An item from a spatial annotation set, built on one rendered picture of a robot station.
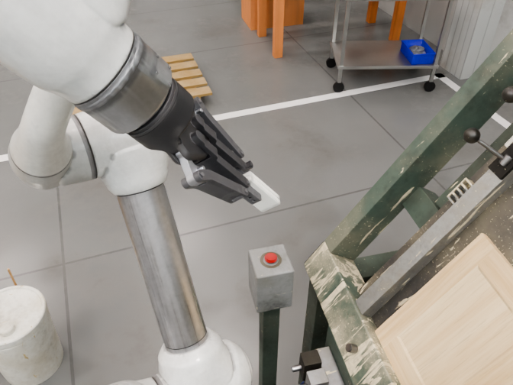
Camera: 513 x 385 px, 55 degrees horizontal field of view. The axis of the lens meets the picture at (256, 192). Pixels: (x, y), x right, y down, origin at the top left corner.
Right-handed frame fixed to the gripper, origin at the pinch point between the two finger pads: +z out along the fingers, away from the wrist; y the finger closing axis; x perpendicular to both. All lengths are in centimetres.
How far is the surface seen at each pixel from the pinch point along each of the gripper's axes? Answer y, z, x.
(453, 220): 27, 73, -14
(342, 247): 40, 87, 22
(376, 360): 2, 84, 19
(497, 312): 2, 76, -15
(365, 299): 20, 85, 18
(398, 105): 251, 265, 13
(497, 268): 11, 74, -19
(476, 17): 302, 267, -69
